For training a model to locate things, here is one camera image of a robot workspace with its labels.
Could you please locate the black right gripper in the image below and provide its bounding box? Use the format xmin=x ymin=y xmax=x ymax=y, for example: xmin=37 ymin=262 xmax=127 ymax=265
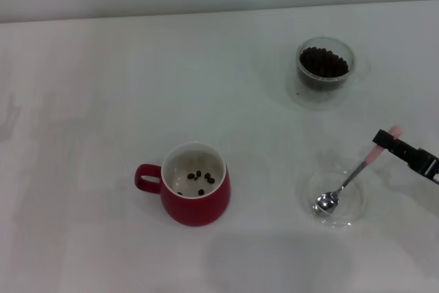
xmin=372 ymin=128 xmax=439 ymax=186

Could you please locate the red ceramic mug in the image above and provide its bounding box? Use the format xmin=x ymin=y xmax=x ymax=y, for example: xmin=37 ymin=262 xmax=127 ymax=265
xmin=134 ymin=141 xmax=232 ymax=228

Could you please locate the glass jar of coffee beans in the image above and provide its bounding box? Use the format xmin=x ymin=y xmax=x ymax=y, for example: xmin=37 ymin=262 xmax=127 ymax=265
xmin=298 ymin=46 xmax=350 ymax=92

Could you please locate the clear glass saucer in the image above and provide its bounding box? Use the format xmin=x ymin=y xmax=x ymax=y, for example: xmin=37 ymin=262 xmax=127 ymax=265
xmin=296 ymin=168 xmax=368 ymax=228

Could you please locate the clear glass cup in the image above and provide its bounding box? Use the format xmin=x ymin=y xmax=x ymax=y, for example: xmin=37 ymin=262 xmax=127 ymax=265
xmin=286 ymin=36 xmax=372 ymax=113

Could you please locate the pink handled metal spoon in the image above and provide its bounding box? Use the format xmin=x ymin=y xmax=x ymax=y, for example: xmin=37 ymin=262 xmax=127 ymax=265
xmin=311 ymin=125 xmax=405 ymax=216

